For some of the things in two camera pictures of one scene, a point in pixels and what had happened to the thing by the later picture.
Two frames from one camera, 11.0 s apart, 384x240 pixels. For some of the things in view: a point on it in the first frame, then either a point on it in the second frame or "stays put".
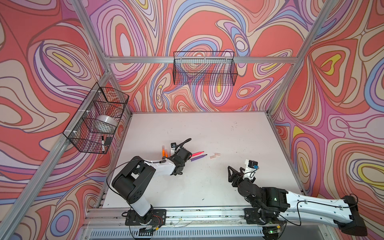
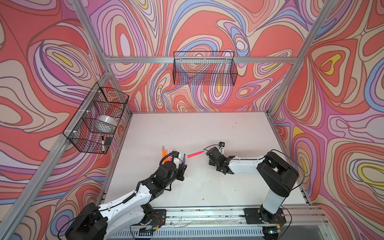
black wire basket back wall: [204, 68] stays put
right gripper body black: [251, 182] → [213, 164]
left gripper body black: [181, 168] → [177, 175]
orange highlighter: [163, 151] stays put
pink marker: [197, 153] stays put
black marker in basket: [103, 146] stays put
